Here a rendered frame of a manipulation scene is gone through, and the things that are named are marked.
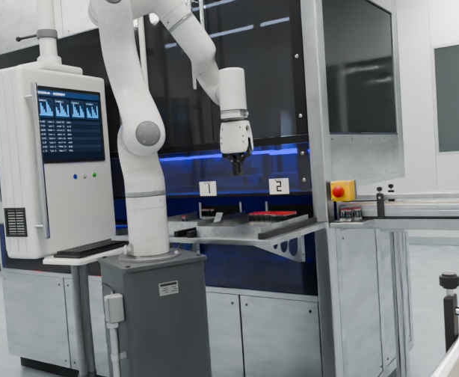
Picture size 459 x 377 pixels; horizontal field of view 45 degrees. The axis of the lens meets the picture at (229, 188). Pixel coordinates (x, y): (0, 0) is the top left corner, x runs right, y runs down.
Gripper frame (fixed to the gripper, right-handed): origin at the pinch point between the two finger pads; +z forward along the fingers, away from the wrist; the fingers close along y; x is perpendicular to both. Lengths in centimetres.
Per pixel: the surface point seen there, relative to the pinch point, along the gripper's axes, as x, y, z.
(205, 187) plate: -39, 43, 8
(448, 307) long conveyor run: 87, -82, 14
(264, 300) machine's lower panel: -39, 17, 54
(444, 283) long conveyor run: 87, -82, 11
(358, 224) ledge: -39, -24, 23
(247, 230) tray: -1.9, -0.6, 20.1
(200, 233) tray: -1.9, 18.2, 21.1
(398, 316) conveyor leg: -54, -32, 59
